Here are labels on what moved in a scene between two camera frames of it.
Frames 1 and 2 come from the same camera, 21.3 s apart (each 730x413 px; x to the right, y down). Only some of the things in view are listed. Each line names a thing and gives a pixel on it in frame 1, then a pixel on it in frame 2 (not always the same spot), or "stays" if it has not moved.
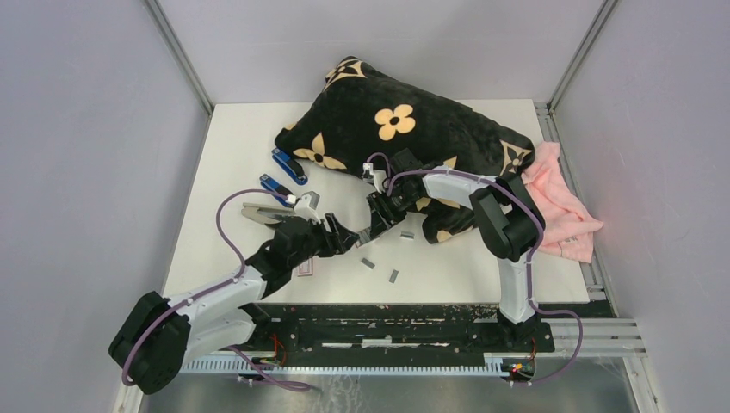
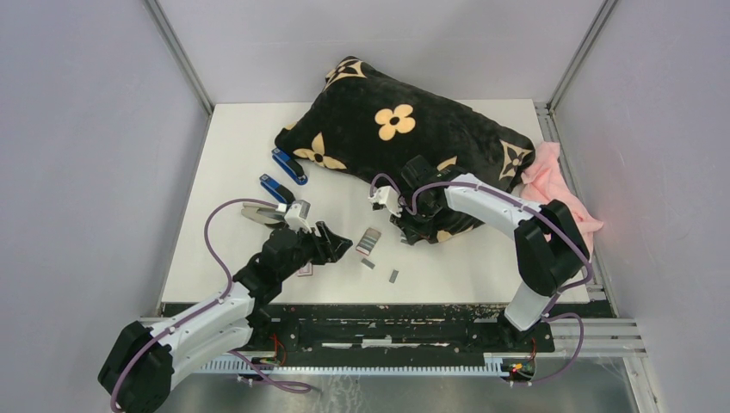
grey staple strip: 393,275 stays
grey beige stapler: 267,213 stays
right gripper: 383,214 → 412,233
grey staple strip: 368,263 stays
